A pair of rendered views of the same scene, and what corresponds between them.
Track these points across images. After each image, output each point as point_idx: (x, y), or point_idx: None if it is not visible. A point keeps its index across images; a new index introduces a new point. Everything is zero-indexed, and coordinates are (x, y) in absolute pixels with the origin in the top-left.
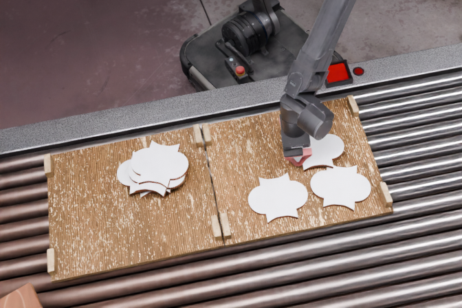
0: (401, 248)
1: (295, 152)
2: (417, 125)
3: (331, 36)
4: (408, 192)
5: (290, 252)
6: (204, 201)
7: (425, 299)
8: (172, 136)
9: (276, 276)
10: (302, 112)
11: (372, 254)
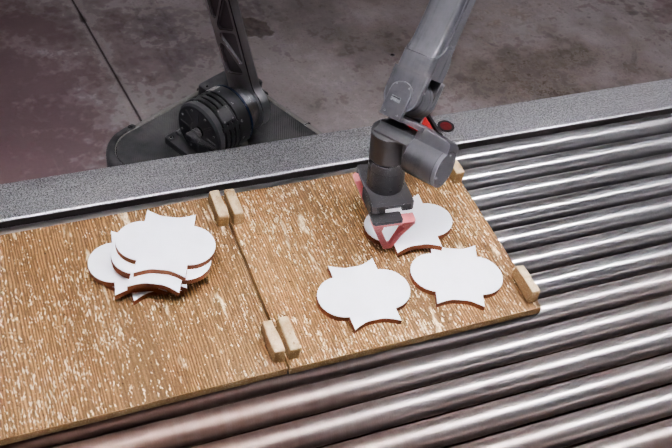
0: (562, 360)
1: (391, 217)
2: (543, 197)
3: (455, 23)
4: (552, 283)
5: (395, 376)
6: (244, 305)
7: (606, 436)
8: (174, 211)
9: (379, 413)
10: (411, 143)
11: (522, 371)
